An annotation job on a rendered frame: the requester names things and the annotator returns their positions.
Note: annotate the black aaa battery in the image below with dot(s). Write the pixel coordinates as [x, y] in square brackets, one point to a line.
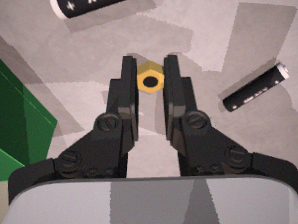
[256, 87]

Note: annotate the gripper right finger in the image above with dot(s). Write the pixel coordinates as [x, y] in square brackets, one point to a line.
[207, 150]

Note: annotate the yellow hex nut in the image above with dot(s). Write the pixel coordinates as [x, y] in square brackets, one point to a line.
[150, 76]

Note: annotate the black aa battery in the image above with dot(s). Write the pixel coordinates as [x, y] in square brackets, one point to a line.
[66, 9]

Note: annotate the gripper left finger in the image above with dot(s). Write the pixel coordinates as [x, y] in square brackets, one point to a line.
[102, 152]

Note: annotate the green open-top bin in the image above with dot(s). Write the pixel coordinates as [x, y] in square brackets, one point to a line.
[26, 126]

